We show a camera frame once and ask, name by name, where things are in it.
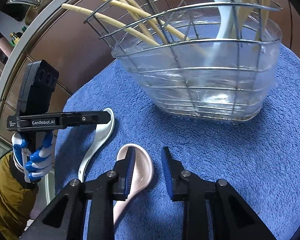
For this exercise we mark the clear plastic utensil holder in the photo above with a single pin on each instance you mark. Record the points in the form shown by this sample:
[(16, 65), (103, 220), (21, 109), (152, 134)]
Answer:
[(205, 77)]

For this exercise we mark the chopstick in holder far right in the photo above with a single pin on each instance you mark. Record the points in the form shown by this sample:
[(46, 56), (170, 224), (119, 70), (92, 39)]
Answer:
[(264, 17)]

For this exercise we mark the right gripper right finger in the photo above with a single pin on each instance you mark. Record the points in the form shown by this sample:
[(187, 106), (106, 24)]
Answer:
[(172, 169)]

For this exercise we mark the light blue ceramic spoon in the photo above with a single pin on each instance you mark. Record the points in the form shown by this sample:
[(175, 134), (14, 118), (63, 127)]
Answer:
[(228, 33)]

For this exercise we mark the chopstick in holder left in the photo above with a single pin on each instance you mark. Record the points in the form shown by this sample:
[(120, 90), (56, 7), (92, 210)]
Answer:
[(110, 21)]

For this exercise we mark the olive oil bottle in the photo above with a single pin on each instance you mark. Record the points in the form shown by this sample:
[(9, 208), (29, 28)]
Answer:
[(15, 37)]

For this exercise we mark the bronze wok with handle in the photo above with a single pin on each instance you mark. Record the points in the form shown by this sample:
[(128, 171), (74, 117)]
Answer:
[(36, 7)]

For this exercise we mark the mustard yellow sleeve forearm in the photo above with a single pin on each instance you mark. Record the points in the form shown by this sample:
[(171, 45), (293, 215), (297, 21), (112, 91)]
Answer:
[(17, 199)]

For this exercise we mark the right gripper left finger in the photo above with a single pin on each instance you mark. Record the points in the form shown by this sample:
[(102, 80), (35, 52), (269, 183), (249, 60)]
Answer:
[(124, 169)]

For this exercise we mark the knife block with knives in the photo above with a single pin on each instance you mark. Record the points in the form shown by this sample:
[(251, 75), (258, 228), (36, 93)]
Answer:
[(5, 49)]

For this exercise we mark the bamboo chopstick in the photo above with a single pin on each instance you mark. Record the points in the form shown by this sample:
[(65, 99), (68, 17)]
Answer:
[(147, 28)]

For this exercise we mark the blue white gloved left hand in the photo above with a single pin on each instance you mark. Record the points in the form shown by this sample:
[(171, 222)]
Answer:
[(33, 166)]

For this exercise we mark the blue terry towel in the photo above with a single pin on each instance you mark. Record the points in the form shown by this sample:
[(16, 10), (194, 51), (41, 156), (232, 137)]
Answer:
[(260, 158)]

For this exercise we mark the chopstick in holder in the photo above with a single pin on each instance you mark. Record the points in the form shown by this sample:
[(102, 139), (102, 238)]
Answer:
[(137, 13), (110, 21), (247, 2), (264, 17)]

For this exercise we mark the pink ceramic spoon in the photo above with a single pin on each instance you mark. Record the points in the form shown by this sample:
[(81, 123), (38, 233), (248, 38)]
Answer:
[(142, 176)]

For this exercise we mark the white ceramic spoon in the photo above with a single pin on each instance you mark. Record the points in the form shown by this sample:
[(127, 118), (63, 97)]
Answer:
[(102, 134)]

